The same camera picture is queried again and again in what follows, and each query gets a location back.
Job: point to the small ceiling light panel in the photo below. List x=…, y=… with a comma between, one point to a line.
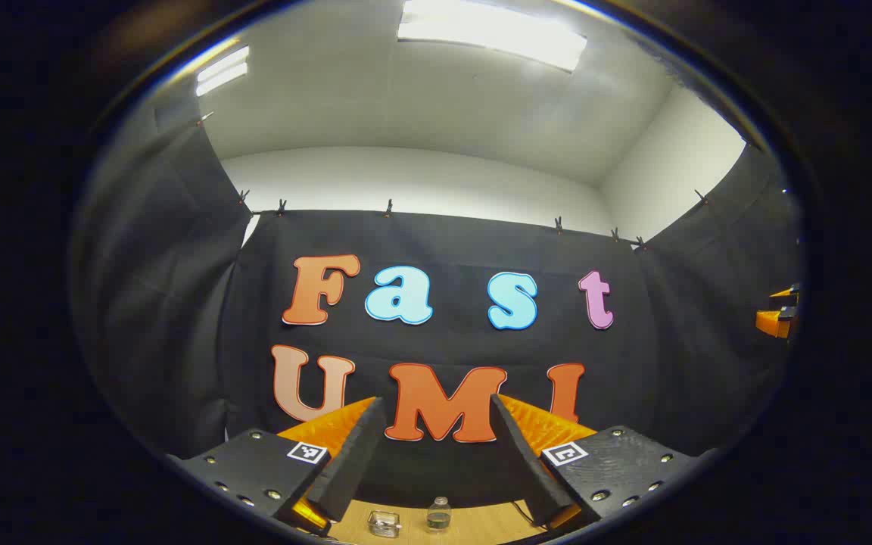
x=222, y=70

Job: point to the clear plastic water bottle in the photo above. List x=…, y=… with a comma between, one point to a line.
x=439, y=518

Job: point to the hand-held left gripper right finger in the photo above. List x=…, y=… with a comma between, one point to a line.
x=527, y=469

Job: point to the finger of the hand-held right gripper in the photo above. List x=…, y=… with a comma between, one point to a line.
x=777, y=322
x=788, y=292

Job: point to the row of black cloth clips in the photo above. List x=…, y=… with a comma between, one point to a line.
x=388, y=208

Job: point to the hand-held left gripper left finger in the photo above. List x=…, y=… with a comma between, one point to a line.
x=353, y=462

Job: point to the large ceiling light panel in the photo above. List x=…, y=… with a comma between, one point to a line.
x=493, y=30

